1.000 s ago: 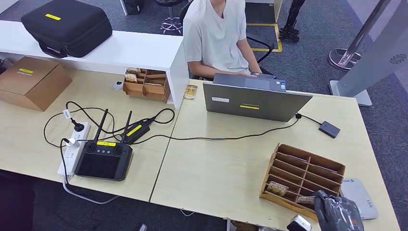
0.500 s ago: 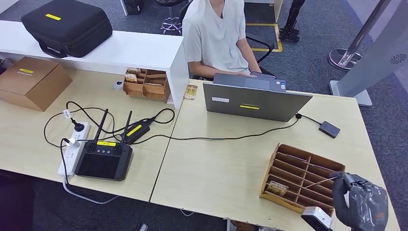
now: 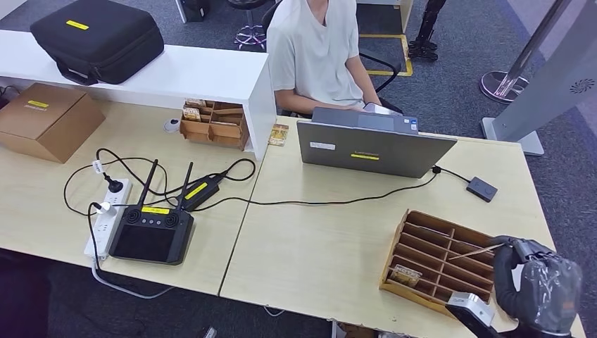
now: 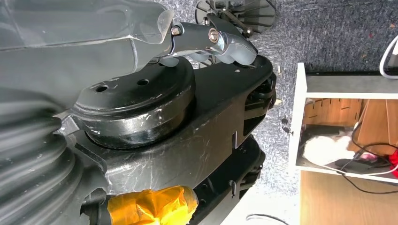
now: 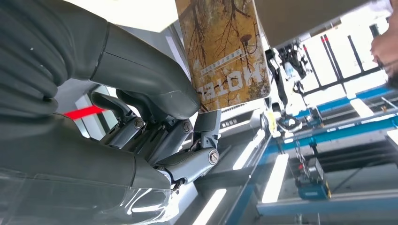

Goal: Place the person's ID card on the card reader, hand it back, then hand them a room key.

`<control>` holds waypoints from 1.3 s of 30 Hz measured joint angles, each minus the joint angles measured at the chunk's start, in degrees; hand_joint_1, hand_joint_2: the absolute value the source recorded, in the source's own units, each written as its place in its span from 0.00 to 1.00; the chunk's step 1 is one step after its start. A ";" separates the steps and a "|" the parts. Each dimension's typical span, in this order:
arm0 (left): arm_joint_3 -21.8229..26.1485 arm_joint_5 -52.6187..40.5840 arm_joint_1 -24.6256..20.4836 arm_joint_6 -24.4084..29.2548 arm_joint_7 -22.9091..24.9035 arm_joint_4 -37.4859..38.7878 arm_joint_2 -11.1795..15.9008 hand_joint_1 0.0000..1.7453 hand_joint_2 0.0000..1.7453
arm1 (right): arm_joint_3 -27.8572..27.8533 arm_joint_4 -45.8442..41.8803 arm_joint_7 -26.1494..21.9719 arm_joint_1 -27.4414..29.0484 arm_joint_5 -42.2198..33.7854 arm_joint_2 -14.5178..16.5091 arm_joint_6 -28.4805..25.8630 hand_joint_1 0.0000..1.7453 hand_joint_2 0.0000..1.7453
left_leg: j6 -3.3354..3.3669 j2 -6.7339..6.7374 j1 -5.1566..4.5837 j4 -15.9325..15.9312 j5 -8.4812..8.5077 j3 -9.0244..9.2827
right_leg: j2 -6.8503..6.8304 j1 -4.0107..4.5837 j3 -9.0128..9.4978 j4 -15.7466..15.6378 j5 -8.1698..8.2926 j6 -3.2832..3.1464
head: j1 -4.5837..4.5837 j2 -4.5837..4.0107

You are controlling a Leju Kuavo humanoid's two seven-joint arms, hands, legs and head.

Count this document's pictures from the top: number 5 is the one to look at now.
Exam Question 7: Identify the blue metal gantry frame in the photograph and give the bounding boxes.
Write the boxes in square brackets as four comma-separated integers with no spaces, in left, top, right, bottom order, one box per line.
[223,83,398,225]

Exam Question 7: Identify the red barrier belt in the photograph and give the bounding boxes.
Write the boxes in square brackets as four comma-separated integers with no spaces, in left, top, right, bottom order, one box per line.
[63,105,107,121]

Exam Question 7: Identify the background humanoid robot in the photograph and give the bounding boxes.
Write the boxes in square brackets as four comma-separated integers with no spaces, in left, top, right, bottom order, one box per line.
[266,43,313,134]

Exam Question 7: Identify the white ceiling light strip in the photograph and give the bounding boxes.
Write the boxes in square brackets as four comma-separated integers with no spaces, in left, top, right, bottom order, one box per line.
[233,128,267,171]
[192,188,228,225]
[262,153,290,204]

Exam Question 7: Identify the blue hoist box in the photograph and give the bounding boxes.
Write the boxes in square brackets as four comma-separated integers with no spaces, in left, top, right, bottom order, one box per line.
[295,157,332,201]

